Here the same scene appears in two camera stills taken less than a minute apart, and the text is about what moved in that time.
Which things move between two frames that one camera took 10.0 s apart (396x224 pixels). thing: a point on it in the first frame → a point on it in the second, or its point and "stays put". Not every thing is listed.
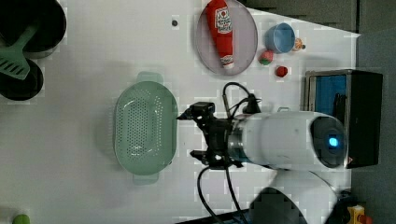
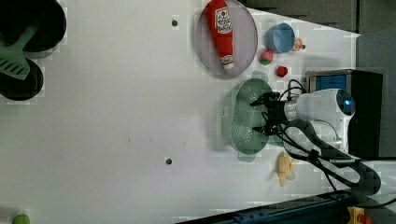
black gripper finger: [200, 155] → [262, 129]
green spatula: [13, 62] stays put
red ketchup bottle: [219, 21] stays put
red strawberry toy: [282, 71] stays put
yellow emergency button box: [356, 216] stays put
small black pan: [21, 90] stays put
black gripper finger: [190, 113] → [261, 101]
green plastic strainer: [146, 130] → [239, 118]
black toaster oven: [354, 98] stays put
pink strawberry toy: [265, 57] stays put
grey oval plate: [244, 37] stays put
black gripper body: [217, 132] → [276, 112]
